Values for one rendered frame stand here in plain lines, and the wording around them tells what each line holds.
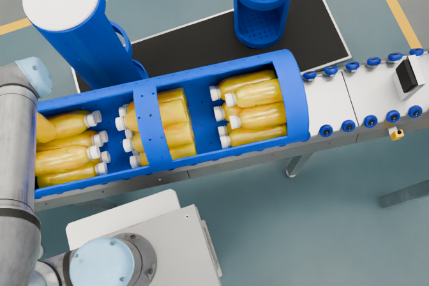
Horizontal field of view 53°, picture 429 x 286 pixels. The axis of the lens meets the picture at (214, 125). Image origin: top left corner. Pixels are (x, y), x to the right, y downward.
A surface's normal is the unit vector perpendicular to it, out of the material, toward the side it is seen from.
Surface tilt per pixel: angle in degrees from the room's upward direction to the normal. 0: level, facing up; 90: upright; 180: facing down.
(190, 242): 0
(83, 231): 0
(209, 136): 16
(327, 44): 0
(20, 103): 53
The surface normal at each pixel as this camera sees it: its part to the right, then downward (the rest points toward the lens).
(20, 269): 0.93, -0.08
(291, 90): -0.01, -0.05
